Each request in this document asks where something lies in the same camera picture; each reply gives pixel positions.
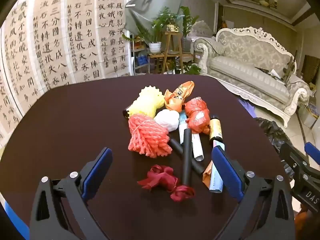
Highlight row of calligraphy scrolls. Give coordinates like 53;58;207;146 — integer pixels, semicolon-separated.
0;0;132;143

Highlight tall green plant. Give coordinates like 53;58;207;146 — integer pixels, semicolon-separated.
179;6;200;53

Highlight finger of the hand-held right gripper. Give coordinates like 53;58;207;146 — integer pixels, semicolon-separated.
304;142;320;171
279;142;311;178

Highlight low leafy plant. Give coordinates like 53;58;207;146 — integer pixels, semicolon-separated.
184;64;203;75

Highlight loose papers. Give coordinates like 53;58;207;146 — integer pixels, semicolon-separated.
255;66;285;83

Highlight red wrapper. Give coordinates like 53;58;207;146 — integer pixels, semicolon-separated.
137;165;195;201

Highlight small bottle yellow label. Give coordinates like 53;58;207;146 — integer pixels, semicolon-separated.
209;116;223;142

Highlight ornate white sofa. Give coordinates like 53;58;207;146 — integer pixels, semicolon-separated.
194;27;310;128

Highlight metal shelf rack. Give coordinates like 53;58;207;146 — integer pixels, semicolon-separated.
130;36;150;75

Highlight orange plastic bag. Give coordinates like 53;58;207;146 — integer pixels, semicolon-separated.
164;81;195;111

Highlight ornate white armchair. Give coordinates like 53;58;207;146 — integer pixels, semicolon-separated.
191;21;217;43

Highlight white plastic bag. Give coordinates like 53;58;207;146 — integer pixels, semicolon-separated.
154;109;180;132

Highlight storage box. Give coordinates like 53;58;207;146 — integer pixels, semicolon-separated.
297;97;320;130

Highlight dark green cloth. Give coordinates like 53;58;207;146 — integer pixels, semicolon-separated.
301;55;320;85

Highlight dark wooden figurine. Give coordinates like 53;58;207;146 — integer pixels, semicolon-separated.
285;50;298;83

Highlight purple cloth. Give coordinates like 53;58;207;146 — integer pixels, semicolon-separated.
237;97;257;118

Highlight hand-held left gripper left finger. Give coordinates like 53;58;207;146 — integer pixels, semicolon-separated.
29;147;113;240

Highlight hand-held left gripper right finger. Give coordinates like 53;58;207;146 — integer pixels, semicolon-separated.
211;145;295;240

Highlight pink foam net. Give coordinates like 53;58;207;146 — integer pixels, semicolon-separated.
128;114;173;158

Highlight blue box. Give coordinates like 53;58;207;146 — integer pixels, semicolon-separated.
136;55;149;67

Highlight black bag lined bin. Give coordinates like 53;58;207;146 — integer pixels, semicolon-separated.
255;117;298;180

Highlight black tube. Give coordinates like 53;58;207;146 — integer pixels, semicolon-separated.
182;129;192;187
169;138;205;175

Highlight green plant white pot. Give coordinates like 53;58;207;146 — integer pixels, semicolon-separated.
136;17;163;53

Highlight grey curtain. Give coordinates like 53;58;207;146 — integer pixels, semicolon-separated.
124;0;185;34

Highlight yellow foam net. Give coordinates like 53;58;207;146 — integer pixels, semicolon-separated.
129;85;165;118

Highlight teal and white tube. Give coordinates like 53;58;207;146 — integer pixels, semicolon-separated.
178;112;190;145

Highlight red plastic bag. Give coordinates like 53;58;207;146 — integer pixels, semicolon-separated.
184;96;211;135

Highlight blue object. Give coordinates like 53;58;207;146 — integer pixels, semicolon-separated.
4;201;30;240

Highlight person's right hand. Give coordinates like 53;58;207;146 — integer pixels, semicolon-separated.
296;205;317;240

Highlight wooden plant stand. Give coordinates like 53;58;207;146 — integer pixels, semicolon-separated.
150;31;193;74

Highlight plain white tube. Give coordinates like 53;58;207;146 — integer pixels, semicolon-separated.
191;132;205;161

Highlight small plant yellow pot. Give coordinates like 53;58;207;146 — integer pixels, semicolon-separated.
154;7;181;33

